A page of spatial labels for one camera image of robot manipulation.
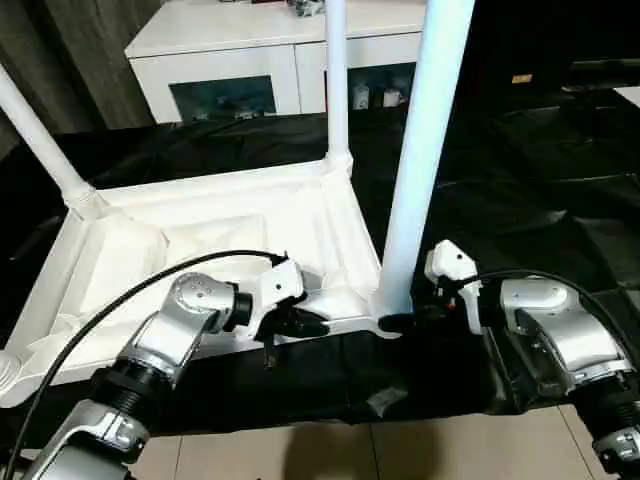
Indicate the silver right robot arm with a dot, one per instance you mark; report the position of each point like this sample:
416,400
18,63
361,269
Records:
550,320

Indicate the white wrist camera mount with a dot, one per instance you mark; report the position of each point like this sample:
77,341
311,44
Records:
280,285
452,262

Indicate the glass bowl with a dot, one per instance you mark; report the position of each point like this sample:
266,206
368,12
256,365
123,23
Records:
307,6

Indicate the white plastic table top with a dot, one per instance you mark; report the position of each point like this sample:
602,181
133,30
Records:
200,215

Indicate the black mat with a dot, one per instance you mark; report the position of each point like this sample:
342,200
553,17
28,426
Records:
525,200

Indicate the white plastic table leg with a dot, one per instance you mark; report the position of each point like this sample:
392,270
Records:
336,75
425,125
7,372
35,130

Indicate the white flat board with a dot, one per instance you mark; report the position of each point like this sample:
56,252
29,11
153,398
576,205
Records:
630,95

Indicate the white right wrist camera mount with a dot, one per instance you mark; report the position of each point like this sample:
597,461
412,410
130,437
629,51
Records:
452,262

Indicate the white cabinet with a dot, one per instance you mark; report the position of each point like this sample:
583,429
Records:
225,40

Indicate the dark low shelf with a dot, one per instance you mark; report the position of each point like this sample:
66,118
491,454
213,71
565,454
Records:
600,70

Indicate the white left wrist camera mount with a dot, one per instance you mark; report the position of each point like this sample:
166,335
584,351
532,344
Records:
280,285

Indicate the grey curtain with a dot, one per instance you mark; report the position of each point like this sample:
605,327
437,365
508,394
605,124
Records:
75,65

